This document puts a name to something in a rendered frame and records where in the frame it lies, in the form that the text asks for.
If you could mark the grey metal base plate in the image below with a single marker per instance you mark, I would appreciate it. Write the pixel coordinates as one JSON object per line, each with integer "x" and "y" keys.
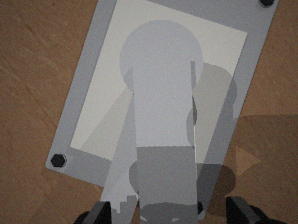
{"x": 251, "y": 16}

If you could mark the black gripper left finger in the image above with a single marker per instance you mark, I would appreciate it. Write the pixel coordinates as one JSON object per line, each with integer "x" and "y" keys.
{"x": 99, "y": 214}

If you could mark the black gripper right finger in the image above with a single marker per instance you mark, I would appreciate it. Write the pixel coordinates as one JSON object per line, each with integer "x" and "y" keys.
{"x": 239, "y": 212}

